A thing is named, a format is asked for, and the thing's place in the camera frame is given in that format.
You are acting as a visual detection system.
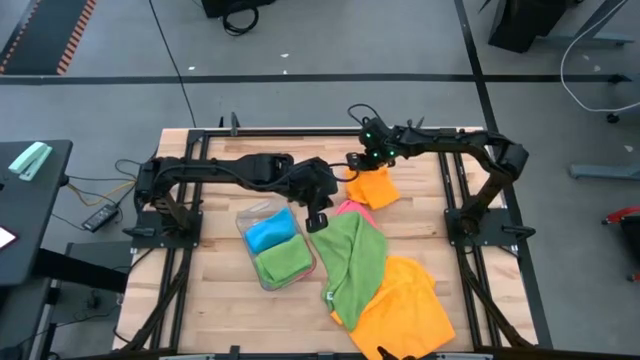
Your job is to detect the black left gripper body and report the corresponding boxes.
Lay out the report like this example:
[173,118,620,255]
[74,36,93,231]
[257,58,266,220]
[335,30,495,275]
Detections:
[287,156,340,215]

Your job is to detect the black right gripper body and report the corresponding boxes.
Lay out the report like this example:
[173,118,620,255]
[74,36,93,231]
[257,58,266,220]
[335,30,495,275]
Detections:
[357,116,402,170]

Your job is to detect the orange microfiber towel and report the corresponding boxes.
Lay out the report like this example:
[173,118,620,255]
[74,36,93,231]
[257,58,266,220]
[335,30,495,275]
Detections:
[344,167,403,211]
[330,255,456,360]

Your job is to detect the blue microfiber towel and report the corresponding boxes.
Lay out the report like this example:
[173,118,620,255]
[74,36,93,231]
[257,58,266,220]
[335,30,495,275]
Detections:
[243,207,299,255]

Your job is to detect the green microfiber towel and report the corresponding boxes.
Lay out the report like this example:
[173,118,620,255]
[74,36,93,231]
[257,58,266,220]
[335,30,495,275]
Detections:
[309,211,390,333]
[254,233,315,290]

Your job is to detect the clear plastic bin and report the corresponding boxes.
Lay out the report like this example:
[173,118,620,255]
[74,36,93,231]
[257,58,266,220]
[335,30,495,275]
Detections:
[235,196,318,293]

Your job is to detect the black desk base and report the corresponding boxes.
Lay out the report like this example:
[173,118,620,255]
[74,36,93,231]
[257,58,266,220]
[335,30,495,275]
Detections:
[487,0,581,55]

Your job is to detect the black equipment box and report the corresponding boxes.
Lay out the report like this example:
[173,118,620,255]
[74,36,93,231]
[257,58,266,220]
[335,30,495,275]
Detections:
[201,0,277,20]

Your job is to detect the black power adapter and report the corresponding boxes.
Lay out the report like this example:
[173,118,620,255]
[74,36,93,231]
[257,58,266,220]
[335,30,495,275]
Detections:
[81,203,120,234]

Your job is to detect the grey table foot bar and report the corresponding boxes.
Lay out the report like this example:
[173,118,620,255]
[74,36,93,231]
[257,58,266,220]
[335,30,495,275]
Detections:
[568,163,640,181]

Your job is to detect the grey desk leg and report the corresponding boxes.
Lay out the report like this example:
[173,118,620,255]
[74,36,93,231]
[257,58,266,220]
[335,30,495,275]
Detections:
[544,0,636,50]

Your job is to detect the black desk underframe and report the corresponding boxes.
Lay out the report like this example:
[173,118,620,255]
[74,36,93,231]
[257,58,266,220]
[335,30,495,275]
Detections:
[0,242,132,360]

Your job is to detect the red and black chair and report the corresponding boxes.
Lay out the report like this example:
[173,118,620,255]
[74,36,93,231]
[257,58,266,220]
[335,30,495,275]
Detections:
[602,203,640,284]

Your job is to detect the black side desk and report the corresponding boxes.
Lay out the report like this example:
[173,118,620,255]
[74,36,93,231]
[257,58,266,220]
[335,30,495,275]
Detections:
[0,139,74,287]

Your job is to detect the mint green stapler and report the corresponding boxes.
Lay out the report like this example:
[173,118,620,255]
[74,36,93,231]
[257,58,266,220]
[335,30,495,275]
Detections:
[8,141,54,182]

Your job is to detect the black mat with orange stripes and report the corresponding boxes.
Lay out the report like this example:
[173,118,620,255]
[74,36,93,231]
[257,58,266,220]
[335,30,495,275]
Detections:
[0,0,97,76]

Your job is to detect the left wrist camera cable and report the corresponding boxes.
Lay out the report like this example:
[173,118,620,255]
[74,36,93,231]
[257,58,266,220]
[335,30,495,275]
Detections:
[327,162,361,185]

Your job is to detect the black metal table frame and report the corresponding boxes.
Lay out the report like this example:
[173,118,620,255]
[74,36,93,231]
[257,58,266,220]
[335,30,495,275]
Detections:
[113,112,540,360]

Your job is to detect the coiled black cable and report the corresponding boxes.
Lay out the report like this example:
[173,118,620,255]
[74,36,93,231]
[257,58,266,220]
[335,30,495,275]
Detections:
[221,4,261,38]

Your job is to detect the black cable bundle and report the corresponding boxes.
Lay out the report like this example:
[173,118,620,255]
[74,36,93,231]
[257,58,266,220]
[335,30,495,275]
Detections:
[113,149,157,181]

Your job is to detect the long black floor cable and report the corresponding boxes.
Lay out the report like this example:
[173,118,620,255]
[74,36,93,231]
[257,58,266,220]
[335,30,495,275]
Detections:
[148,0,197,129]

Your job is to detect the white cable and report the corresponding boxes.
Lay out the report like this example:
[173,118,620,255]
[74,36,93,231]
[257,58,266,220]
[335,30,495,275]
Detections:
[558,0,640,115]

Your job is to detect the yellow cable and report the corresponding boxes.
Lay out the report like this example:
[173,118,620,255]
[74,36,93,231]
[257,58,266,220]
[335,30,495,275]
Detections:
[66,180,137,207]

